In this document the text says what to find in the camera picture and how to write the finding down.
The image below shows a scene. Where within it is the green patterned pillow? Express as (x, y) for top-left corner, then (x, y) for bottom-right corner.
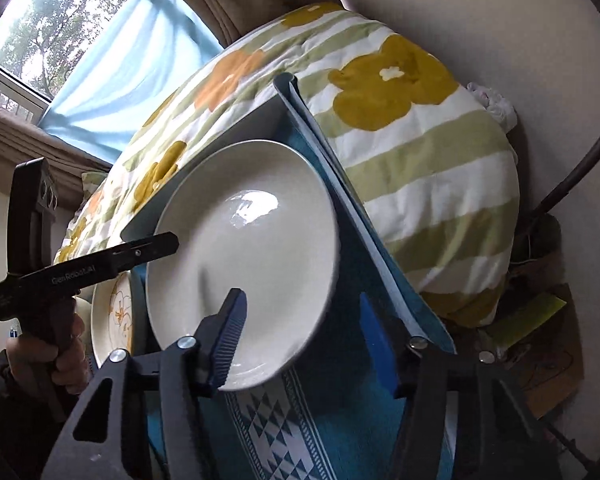
(81, 170), (110, 200)

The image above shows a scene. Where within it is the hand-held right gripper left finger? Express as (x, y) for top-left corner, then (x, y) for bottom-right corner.
(40, 287), (248, 480)

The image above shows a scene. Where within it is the light blue curtain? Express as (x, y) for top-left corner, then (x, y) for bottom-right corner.
(40, 0), (226, 166)

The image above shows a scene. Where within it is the window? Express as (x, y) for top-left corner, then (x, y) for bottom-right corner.
(0, 0), (146, 126)

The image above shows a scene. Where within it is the flower print blanket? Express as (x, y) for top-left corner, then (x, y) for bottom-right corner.
(55, 2), (521, 328)

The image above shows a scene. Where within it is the brown cardboard box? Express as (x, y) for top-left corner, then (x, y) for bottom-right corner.
(500, 285), (586, 416)

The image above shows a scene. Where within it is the white plastic bag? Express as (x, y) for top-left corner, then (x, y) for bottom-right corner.
(467, 82), (518, 131)

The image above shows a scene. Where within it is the person's left hand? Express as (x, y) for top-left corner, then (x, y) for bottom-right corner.
(6, 299), (95, 396)

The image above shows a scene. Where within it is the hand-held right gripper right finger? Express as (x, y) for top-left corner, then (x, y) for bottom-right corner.
(359, 291), (566, 480)

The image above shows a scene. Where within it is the dark metal tube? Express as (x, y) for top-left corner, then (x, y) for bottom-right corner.
(525, 110), (600, 221)

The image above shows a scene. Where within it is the large white plate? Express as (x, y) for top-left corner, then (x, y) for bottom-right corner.
(145, 140), (341, 392)

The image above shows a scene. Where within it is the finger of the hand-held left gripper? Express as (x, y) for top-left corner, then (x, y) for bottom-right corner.
(107, 231), (181, 273)

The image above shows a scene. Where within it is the yellow-green flat packet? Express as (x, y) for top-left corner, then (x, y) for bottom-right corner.
(490, 292), (567, 348)

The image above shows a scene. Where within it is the blue patterned tray box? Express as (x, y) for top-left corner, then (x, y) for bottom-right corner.
(130, 125), (456, 480)

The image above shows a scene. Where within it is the flower print plate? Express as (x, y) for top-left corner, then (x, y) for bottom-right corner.
(90, 270), (136, 371)

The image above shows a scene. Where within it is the person's left forearm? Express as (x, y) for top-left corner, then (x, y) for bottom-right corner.
(0, 347), (81, 480)

